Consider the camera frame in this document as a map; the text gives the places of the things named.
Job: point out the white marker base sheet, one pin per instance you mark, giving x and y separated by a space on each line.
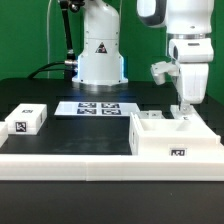
110 109

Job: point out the white L-shaped frame fence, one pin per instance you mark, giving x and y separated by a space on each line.
199 165

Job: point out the small white box part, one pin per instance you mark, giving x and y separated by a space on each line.
26 119

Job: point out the white block at left edge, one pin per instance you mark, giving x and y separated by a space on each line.
3 133

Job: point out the white cabinet door panel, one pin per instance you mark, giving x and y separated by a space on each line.
150 114
190 114

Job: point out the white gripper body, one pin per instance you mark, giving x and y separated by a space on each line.
191 82

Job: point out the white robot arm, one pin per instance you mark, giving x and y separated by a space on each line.
188 45

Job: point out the white cabinet body box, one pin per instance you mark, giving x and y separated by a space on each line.
170 137

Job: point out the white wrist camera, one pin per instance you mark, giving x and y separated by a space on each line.
158 71

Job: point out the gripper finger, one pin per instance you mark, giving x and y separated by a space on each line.
185 108

